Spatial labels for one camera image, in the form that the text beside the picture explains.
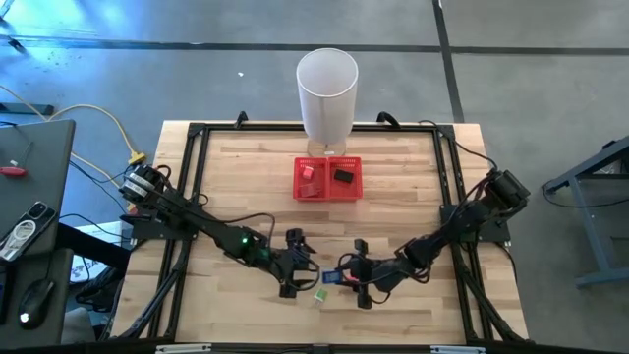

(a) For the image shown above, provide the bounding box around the silver frame bracket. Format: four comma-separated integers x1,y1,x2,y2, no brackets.
430,345,487,354
155,343,212,354

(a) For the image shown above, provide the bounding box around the white printed carton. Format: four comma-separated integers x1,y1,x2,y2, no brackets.
71,220,124,284

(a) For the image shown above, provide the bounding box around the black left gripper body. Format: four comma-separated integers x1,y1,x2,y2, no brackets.
255,228,309,299

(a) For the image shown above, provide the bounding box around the red handled screwdriver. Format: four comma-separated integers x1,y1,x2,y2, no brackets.
0,141,34,178

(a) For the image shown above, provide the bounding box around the red plastic basket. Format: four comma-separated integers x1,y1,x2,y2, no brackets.
326,156,365,202
293,156,329,203

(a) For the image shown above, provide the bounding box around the black bar on floor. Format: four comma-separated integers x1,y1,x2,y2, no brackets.
0,101,55,117

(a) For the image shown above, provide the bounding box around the black floor cable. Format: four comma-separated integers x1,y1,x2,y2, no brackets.
540,181,629,210

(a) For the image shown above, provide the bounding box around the black smartphone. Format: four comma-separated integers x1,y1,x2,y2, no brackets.
0,200,58,262

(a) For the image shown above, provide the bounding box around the grey side desk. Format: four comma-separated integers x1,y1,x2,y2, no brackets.
0,118,78,354

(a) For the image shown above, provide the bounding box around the blue grey table stand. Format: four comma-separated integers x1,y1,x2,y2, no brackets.
540,135,629,289

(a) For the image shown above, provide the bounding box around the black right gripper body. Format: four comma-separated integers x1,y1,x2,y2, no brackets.
354,239,409,310

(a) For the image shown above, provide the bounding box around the black computer mouse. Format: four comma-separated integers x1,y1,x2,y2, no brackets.
18,277,56,330

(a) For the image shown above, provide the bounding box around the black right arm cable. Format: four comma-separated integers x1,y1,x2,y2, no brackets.
420,119,500,171

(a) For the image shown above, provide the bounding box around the yellow power cable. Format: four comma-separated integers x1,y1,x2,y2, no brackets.
0,84,147,181

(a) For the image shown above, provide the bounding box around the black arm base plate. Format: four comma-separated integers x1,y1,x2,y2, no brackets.
439,204,512,246
130,215,198,242

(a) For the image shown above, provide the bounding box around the white cylindrical table lamp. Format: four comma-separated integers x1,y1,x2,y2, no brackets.
296,47,360,158

